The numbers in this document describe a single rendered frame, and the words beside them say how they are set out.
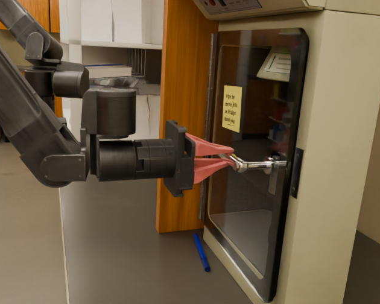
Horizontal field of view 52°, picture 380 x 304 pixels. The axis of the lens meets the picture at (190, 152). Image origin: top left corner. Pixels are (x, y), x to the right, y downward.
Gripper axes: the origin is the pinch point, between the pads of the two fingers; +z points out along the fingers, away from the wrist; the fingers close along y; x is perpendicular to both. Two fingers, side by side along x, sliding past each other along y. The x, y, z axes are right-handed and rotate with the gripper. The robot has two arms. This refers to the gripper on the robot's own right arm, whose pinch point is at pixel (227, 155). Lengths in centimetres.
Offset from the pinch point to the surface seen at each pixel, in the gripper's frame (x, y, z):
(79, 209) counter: 43, -26, -20
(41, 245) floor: 202, -120, -37
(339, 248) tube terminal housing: -10.7, -12.0, 14.6
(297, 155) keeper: -9.4, 2.4, 6.0
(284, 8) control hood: -6.1, 21.3, 3.4
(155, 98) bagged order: 123, -8, 19
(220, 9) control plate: 11.8, 22.2, 2.2
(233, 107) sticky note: 8.5, 6.2, 4.4
